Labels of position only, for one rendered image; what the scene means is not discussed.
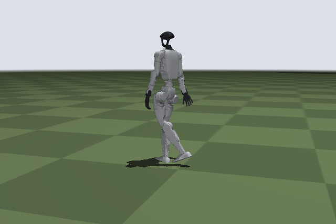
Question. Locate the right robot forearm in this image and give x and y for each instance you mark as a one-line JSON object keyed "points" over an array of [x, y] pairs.
{"points": [[181, 83]]}

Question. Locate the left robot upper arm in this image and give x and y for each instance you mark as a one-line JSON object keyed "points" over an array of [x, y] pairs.
{"points": [[158, 56]]}

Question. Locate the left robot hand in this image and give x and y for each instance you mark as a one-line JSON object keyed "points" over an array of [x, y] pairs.
{"points": [[147, 99]]}

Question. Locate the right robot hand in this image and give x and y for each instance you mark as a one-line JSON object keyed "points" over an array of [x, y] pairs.
{"points": [[187, 98]]}

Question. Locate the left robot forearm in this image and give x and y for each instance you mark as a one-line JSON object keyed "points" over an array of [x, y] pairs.
{"points": [[152, 81]]}

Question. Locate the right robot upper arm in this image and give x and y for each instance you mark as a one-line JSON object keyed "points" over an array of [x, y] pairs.
{"points": [[180, 65]]}

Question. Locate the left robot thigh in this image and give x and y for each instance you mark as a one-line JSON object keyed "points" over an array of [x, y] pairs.
{"points": [[159, 108]]}

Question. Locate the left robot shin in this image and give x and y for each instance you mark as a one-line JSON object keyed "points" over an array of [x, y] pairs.
{"points": [[173, 137]]}

